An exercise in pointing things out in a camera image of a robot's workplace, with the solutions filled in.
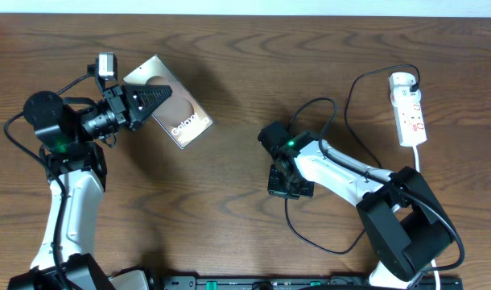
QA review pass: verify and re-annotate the black charging cable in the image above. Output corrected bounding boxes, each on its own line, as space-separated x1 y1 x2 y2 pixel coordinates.
284 64 422 256

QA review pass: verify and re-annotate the white power strip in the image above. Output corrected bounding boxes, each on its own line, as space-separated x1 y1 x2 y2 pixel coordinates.
389 72 427 147

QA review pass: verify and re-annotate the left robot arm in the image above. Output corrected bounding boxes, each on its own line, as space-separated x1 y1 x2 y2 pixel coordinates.
8 85 172 289

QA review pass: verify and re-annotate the white charger plug adapter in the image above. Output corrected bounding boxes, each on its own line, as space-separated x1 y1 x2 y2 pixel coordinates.
390 85 422 107

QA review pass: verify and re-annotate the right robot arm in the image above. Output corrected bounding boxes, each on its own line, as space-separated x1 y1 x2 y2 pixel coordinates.
258 122 459 289

